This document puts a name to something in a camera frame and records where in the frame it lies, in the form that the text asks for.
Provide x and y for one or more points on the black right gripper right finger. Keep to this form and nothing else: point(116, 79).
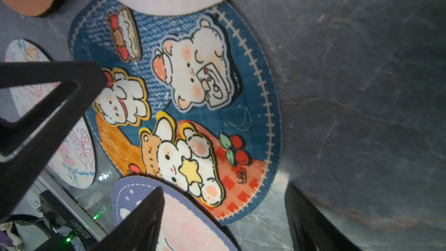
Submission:
point(310, 230)

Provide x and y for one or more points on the purple pink bunny coaster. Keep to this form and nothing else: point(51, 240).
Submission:
point(184, 226)

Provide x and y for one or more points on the blue bears coaster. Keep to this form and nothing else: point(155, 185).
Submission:
point(190, 100)

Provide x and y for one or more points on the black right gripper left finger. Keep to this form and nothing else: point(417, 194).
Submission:
point(139, 231)

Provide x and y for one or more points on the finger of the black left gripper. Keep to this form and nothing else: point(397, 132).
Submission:
point(38, 134)

